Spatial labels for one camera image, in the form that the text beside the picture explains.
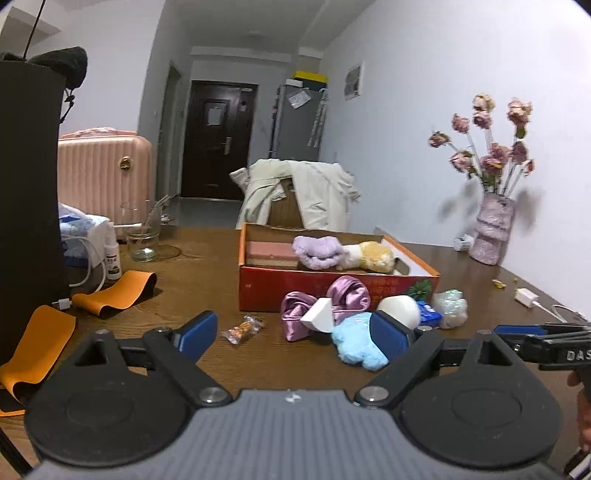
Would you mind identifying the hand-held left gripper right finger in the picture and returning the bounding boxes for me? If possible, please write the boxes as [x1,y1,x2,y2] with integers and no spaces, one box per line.
[355,310,520,409]

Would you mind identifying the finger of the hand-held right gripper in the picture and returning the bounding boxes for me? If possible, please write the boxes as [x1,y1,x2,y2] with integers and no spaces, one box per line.
[501,333,546,366]
[493,323,591,337]

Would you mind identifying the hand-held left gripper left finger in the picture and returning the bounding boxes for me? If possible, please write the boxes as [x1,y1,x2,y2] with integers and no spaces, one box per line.
[69,311,233,409]

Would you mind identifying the white egg-shaped sponge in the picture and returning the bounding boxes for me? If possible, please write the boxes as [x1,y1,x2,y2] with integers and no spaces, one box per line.
[376,295,421,330]

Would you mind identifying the blue plush toy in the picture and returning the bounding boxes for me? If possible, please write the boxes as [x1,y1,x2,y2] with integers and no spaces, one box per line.
[331,312,391,371]

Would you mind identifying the clear snack packet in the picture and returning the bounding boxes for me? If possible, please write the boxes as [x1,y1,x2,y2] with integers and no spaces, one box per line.
[221,315,266,344]

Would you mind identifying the small blue packet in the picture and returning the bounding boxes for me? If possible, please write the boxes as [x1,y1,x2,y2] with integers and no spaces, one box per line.
[417,301,444,329]

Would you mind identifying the purple satin scrunchie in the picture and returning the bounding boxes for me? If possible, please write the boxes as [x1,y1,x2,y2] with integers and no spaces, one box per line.
[281,292,324,342]
[325,275,371,324]

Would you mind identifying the bubble wrap bundle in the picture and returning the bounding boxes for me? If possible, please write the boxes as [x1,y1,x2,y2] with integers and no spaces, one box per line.
[431,289,468,329]

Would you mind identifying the white triangular sponge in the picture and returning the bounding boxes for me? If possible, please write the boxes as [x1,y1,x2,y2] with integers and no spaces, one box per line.
[300,298,334,332]

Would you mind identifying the white and yellow alpaca plush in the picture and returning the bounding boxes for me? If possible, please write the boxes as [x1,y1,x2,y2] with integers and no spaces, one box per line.
[339,241,395,273]

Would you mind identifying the red cardboard box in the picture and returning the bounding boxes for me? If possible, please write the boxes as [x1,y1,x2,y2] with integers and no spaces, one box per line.
[238,223,441,312]

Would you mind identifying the purple fluffy scrunchie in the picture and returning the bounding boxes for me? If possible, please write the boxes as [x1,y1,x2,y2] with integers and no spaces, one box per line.
[292,235,345,271]

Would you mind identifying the pink sponge block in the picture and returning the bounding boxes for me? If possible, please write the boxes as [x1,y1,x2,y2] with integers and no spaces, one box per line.
[246,241,301,267]

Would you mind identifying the person's right hand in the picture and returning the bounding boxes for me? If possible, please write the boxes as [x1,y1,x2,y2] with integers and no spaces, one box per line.
[568,369,591,454]

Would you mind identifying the orange curved mat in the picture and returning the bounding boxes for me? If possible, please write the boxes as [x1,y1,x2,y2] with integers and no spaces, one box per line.
[71,271,158,319]

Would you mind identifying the clear glass jar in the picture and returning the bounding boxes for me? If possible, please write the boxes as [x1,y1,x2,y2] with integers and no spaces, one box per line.
[121,199,163,263]

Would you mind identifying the pink textured vase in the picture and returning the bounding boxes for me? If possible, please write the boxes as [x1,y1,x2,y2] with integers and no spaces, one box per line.
[468,191,515,266]

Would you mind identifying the white spray bottle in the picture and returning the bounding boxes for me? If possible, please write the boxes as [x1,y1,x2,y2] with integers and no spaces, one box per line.
[104,222,123,280]

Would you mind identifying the beige coat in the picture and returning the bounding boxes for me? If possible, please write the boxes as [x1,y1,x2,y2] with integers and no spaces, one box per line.
[229,159,361,232]

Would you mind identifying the orange mat at left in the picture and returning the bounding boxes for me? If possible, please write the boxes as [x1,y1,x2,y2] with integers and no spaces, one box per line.
[0,305,77,416]

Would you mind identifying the plastic bag with bottles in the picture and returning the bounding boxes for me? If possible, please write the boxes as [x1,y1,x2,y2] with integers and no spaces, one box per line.
[58,203,109,268]

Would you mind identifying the dried pink roses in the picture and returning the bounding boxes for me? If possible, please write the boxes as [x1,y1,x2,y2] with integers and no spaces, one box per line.
[428,93,535,197]

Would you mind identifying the dark entrance door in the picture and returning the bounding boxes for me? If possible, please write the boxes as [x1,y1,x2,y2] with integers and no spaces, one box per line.
[181,80,258,201]

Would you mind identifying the pink ribbed suitcase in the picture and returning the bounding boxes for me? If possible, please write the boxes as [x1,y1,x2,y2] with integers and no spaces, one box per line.
[58,127,154,241]

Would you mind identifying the grey interior door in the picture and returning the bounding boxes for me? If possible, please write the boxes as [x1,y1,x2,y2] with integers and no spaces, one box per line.
[157,60,185,199]

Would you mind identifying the black paper bag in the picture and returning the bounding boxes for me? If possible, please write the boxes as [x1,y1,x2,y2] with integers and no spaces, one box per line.
[0,0,71,367]

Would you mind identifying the grey refrigerator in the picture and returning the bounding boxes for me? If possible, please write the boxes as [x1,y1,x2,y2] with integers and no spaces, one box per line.
[269,84,326,162]

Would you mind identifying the black fabric pouch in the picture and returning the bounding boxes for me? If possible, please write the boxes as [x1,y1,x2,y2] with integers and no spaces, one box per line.
[0,46,88,125]

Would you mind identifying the white charger cable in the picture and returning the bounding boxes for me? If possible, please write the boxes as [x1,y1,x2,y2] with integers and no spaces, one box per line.
[531,300,591,324]

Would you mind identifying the white usb cable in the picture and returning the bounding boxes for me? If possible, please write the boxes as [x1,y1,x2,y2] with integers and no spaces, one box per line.
[52,235,107,311]

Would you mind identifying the framed wall picture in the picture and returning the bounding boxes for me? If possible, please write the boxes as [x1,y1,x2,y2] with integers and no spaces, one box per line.
[344,62,365,100]

